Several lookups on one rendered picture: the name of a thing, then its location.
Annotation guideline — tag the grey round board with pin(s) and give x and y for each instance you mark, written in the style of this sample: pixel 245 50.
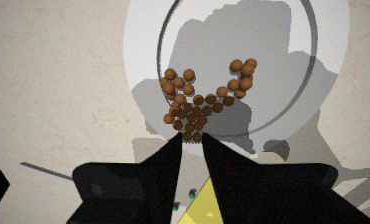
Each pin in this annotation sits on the grey round board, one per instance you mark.
pixel 299 47

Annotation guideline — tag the green oval bead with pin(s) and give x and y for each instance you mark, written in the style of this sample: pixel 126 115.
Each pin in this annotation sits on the green oval bead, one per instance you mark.
pixel 175 207
pixel 192 194

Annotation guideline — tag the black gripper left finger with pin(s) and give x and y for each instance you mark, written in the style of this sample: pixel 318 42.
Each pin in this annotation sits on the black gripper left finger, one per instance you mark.
pixel 154 180

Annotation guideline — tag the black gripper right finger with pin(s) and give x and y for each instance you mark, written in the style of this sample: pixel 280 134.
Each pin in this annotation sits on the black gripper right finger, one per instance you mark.
pixel 240 184

